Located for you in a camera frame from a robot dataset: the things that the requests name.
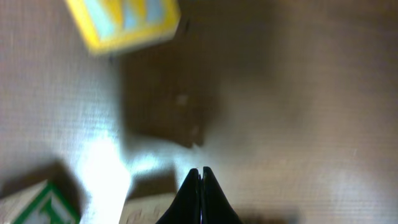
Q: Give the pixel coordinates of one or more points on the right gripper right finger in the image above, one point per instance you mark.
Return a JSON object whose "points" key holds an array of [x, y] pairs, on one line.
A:
{"points": [[215, 208]]}

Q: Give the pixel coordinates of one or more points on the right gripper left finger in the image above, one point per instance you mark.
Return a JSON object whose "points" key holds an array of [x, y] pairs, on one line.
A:
{"points": [[185, 208]]}

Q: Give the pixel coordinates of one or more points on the green number 7 block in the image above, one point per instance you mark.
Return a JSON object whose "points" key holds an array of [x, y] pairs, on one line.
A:
{"points": [[41, 203]]}

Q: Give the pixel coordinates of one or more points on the yellow top wooden block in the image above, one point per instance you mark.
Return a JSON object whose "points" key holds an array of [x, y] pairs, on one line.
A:
{"points": [[110, 26]]}

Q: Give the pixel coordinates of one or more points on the plain front wooden block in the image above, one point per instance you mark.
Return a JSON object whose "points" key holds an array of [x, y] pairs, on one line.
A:
{"points": [[146, 210]]}

